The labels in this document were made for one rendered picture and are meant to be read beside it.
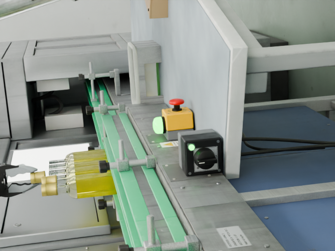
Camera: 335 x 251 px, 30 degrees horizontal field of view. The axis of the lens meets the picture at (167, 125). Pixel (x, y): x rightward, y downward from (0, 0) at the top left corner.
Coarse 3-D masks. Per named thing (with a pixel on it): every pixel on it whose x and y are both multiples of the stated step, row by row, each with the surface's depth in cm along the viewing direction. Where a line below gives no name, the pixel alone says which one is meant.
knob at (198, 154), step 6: (198, 150) 130; (204, 150) 130; (210, 150) 130; (198, 156) 129; (204, 156) 129; (210, 156) 130; (198, 162) 128; (204, 162) 128; (210, 162) 129; (216, 162) 129; (204, 168) 130
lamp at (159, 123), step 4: (156, 120) 160; (160, 120) 160; (164, 120) 160; (156, 124) 160; (160, 124) 160; (164, 124) 160; (156, 128) 160; (160, 128) 160; (164, 128) 160; (156, 132) 161; (160, 132) 161; (164, 132) 161
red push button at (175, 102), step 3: (171, 99) 161; (174, 99) 161; (177, 99) 161; (180, 99) 161; (171, 102) 160; (174, 102) 159; (177, 102) 159; (180, 102) 159; (183, 102) 160; (174, 105) 161; (177, 105) 160; (174, 108) 161; (177, 108) 161
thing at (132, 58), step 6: (132, 48) 204; (132, 54) 218; (132, 60) 219; (132, 66) 220; (132, 72) 220; (138, 72) 205; (132, 78) 221; (138, 78) 205; (132, 84) 221; (138, 84) 206; (132, 90) 222; (138, 90) 205; (132, 96) 222; (138, 96) 206; (132, 102) 221; (138, 102) 206
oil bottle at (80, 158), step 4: (72, 156) 194; (76, 156) 194; (80, 156) 194; (84, 156) 193; (88, 156) 193; (92, 156) 193; (96, 156) 193; (100, 156) 192; (104, 156) 192; (68, 160) 191; (72, 160) 190; (76, 160) 190; (80, 160) 190; (84, 160) 190; (88, 160) 191; (64, 164) 192; (68, 164) 190
